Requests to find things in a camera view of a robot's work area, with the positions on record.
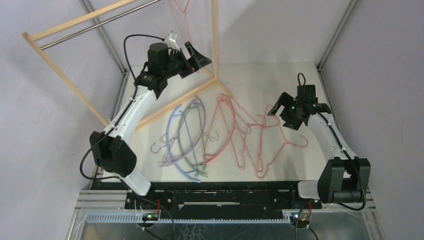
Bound aluminium frame post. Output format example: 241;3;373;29
316;0;361;72
78;0;130;77

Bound pink curved plastic hanger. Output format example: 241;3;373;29
203;93;237;164

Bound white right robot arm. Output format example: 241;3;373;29
267;84;371;208

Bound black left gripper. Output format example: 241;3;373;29
162;42;211;80

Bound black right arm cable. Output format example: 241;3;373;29
297;72;367;212

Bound left aluminium frame post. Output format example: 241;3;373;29
78;0;130;77

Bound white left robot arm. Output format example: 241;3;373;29
89;41;213;209

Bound right aluminium frame post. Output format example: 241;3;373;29
316;0;361;72

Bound blue plastic hanger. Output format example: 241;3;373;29
164;105;201;184

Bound green plastic hanger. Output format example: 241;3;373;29
177;96;208;178

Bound metal rack hanging rod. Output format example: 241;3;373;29
40;0;160;50

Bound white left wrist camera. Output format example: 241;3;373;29
163;30;180;51

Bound wooden clothes rack frame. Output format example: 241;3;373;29
22;0;233;131

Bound pink notched hanger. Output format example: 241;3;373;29
231;98;260;171

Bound purple plastic hanger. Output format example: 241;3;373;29
160;95;208;172

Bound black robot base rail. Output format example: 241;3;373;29
124;181;309;222

